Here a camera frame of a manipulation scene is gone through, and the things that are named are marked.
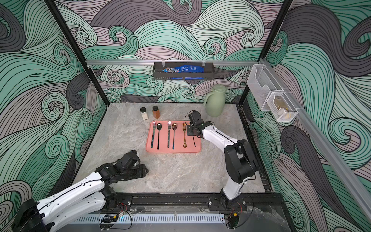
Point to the pink plastic tray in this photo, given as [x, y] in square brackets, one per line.
[179, 138]

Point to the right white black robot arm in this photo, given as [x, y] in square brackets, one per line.
[240, 160]

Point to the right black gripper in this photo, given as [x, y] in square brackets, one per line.
[192, 131]

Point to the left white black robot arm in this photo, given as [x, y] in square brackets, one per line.
[91, 194]

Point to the blue snack packet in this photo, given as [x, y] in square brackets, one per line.
[184, 69]

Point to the white spice jar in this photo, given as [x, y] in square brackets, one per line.
[143, 111]

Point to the small clear bin with contents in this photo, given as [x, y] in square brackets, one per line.
[280, 107]

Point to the green handled fork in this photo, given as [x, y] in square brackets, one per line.
[154, 126]

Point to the clear plastic wall bin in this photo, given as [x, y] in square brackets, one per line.
[262, 84]

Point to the grey handled fork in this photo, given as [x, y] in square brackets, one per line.
[169, 126]

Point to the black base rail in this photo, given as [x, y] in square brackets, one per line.
[210, 201]

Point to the sage green thermos jug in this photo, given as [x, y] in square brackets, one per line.
[215, 100]

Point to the aluminium wall rail right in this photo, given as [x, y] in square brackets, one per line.
[333, 157]

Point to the aluminium wall rail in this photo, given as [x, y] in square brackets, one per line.
[333, 157]
[151, 62]

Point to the gold fork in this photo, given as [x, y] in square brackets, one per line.
[184, 128]

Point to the aluminium wall rail back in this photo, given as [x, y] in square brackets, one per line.
[151, 62]

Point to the orange spice jar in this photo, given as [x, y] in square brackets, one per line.
[156, 112]

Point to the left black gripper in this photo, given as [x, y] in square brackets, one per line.
[142, 171]

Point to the white perforated cable duct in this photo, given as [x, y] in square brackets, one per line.
[193, 218]

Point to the dark metal wall shelf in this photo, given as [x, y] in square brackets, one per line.
[208, 73]

